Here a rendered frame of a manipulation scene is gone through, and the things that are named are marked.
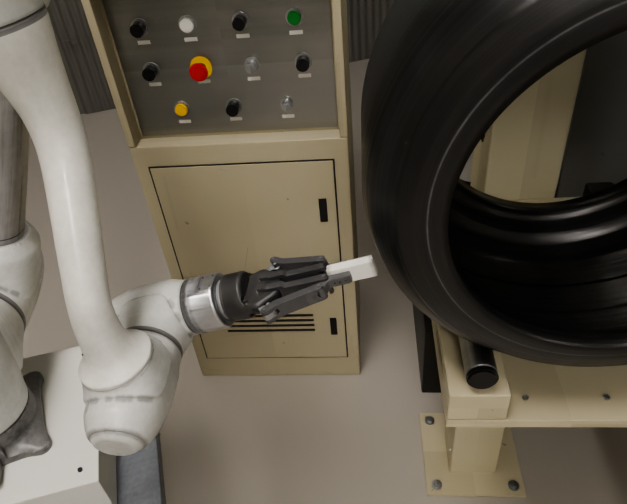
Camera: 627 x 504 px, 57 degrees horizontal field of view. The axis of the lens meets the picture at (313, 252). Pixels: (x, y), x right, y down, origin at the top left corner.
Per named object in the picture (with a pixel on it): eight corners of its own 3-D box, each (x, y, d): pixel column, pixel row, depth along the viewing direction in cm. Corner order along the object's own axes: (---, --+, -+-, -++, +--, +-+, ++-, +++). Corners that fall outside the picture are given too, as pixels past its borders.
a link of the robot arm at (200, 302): (188, 266, 92) (221, 258, 91) (213, 305, 98) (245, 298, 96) (174, 306, 85) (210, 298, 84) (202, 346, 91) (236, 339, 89)
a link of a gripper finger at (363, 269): (326, 268, 85) (325, 271, 84) (372, 257, 83) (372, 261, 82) (332, 282, 87) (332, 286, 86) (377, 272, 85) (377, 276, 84)
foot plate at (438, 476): (419, 414, 181) (419, 410, 180) (506, 414, 179) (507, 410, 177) (427, 496, 161) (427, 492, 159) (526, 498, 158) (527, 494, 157)
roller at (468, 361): (440, 220, 106) (464, 219, 106) (438, 239, 109) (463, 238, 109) (467, 370, 80) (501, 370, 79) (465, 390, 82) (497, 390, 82)
